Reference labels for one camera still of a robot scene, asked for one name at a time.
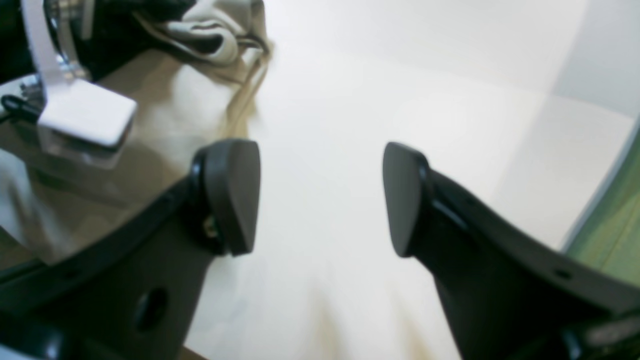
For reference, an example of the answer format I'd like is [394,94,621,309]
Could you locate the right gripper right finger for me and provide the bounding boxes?
[382,142,640,360]

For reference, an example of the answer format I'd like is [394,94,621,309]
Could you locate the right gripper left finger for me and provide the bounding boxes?
[1,138,261,360]

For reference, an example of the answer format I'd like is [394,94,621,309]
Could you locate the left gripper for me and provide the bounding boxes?
[1,0,97,121]

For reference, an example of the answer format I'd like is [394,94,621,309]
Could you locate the beige t-shirt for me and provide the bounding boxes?
[1,0,272,265]

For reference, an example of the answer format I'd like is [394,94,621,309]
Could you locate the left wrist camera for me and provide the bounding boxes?
[37,79,138,150]

